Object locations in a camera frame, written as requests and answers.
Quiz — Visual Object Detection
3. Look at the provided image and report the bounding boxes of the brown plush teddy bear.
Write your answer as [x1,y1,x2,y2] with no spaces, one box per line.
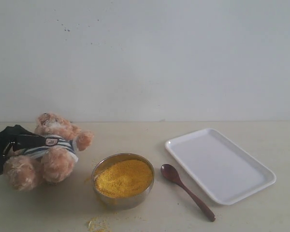
[3,113,93,191]

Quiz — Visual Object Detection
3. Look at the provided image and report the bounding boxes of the yellow millet grains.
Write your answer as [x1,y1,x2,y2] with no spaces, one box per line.
[94,159,153,198]

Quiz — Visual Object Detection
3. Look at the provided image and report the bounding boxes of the white rectangular plastic tray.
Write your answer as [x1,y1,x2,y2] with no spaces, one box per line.
[165,128,276,205]

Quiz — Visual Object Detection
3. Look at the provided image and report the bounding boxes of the steel bowl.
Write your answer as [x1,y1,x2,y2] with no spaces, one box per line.
[91,153,155,210]

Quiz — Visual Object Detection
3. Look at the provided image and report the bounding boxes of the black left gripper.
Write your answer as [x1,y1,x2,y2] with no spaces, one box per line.
[0,124,59,175]

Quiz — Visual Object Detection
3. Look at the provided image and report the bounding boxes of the spilled yellow grain pile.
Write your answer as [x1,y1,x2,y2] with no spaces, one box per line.
[87,216,111,232]

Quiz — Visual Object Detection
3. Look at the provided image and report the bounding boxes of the dark brown wooden spoon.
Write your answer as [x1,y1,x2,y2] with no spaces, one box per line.
[160,164,216,222]

